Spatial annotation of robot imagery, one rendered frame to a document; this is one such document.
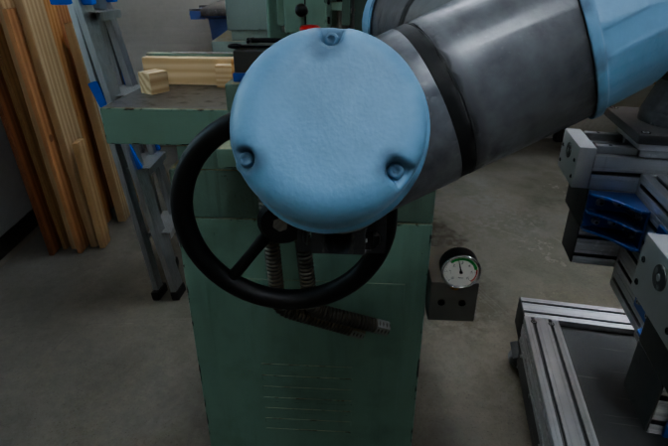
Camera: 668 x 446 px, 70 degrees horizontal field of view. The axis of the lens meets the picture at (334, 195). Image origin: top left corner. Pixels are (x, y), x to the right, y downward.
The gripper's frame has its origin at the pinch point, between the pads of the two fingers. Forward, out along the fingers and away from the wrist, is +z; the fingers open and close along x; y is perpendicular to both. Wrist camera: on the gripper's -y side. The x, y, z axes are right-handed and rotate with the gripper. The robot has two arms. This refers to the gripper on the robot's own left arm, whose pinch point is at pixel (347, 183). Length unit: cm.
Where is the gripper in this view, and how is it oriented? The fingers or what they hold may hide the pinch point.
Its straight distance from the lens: 52.1
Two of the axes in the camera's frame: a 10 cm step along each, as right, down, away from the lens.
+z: 0.5, 1.0, 9.9
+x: 10.0, 0.3, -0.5
